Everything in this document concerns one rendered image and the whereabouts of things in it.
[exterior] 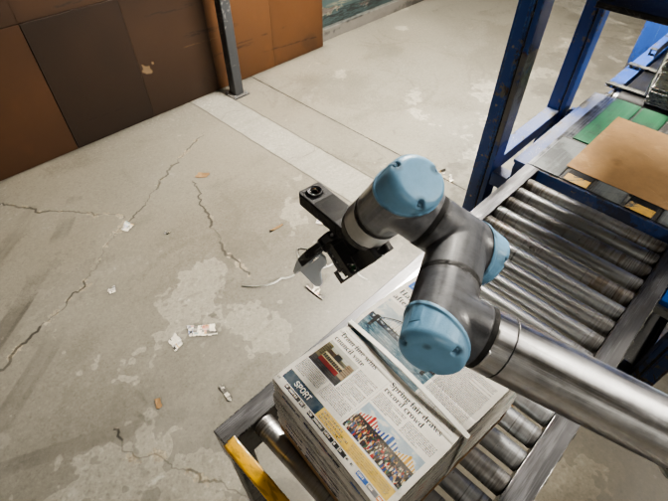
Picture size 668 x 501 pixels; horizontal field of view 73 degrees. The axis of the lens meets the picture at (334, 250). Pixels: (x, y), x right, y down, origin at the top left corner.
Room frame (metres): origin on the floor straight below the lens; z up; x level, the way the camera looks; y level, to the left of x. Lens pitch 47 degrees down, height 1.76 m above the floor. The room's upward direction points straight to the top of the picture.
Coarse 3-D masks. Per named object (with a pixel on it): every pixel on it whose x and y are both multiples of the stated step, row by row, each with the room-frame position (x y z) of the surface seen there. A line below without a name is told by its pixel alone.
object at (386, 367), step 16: (368, 320) 0.50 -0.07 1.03; (352, 336) 0.47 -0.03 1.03; (384, 336) 0.47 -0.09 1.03; (368, 352) 0.43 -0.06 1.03; (400, 352) 0.43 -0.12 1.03; (384, 368) 0.40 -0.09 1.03; (416, 368) 0.40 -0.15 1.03; (400, 384) 0.37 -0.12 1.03; (432, 384) 0.37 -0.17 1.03; (416, 400) 0.34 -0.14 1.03; (448, 400) 0.34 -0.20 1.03; (432, 416) 0.31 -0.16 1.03; (464, 416) 0.31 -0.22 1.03; (448, 432) 0.29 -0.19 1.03; (448, 464) 0.27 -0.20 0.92
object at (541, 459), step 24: (648, 288) 0.76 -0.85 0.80; (624, 312) 0.68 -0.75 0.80; (648, 312) 0.68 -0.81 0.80; (624, 336) 0.61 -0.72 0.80; (600, 360) 0.55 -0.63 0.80; (552, 432) 0.37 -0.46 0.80; (576, 432) 0.38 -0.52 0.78; (528, 456) 0.33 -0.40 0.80; (552, 456) 0.33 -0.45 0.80; (528, 480) 0.28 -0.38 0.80
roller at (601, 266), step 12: (504, 216) 1.06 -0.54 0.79; (516, 216) 1.05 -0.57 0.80; (516, 228) 1.02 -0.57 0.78; (528, 228) 1.00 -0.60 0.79; (540, 228) 1.00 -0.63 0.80; (540, 240) 0.97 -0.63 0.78; (552, 240) 0.95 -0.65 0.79; (564, 240) 0.95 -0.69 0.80; (564, 252) 0.91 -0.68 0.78; (576, 252) 0.90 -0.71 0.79; (588, 252) 0.89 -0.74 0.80; (588, 264) 0.86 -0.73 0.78; (600, 264) 0.85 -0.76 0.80; (612, 264) 0.85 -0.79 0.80; (612, 276) 0.82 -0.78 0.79; (624, 276) 0.81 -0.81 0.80; (636, 276) 0.81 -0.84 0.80; (636, 288) 0.77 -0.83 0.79
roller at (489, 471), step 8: (472, 456) 0.33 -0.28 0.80; (480, 456) 0.33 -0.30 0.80; (464, 464) 0.32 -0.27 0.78; (472, 464) 0.31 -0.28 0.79; (480, 464) 0.31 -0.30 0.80; (488, 464) 0.31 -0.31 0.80; (496, 464) 0.31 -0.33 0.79; (472, 472) 0.30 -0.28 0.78; (480, 472) 0.30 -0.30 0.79; (488, 472) 0.30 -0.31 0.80; (496, 472) 0.29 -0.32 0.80; (504, 472) 0.30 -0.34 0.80; (480, 480) 0.29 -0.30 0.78; (488, 480) 0.28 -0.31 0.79; (496, 480) 0.28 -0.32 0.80; (504, 480) 0.28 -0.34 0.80; (488, 488) 0.27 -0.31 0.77; (496, 488) 0.27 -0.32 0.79; (504, 488) 0.27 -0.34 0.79
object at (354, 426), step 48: (336, 336) 0.47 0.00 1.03; (288, 384) 0.37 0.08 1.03; (336, 384) 0.37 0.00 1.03; (384, 384) 0.37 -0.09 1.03; (288, 432) 0.35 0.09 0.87; (336, 432) 0.28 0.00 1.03; (384, 432) 0.28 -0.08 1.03; (432, 432) 0.28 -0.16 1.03; (336, 480) 0.23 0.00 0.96; (384, 480) 0.21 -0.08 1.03; (432, 480) 0.25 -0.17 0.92
